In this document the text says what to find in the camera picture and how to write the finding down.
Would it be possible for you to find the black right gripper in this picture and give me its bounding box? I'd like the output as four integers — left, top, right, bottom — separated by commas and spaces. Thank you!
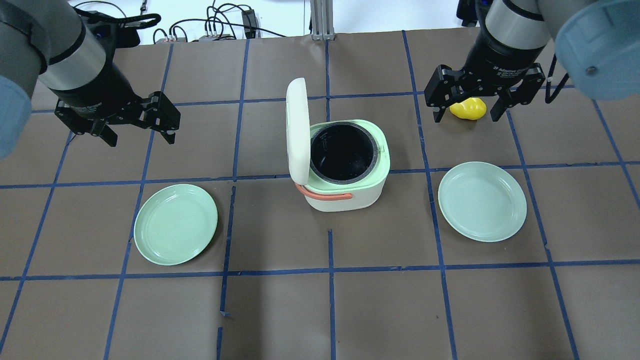
423, 45, 546, 124

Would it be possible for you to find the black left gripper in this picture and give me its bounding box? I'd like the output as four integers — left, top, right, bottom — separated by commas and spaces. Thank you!
54, 75, 181, 147

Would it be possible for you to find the white rice cooker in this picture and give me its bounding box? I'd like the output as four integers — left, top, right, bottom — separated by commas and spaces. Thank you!
285, 77, 391, 213

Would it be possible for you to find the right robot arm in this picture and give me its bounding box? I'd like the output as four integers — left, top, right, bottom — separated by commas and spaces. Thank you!
423, 0, 640, 123

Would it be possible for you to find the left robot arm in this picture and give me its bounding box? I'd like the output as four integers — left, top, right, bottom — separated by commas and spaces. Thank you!
0, 0, 181, 158

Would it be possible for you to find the yellow toy potato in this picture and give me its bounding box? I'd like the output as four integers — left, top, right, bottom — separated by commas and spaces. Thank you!
449, 96, 488, 121

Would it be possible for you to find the green plate near potato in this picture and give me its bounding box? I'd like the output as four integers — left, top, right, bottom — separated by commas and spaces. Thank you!
438, 161, 528, 243

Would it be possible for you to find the green plate far side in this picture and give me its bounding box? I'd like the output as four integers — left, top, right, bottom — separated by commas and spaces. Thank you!
133, 183, 218, 266

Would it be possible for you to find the aluminium frame post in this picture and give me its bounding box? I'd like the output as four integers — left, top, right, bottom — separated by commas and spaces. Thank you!
310, 0, 336, 42

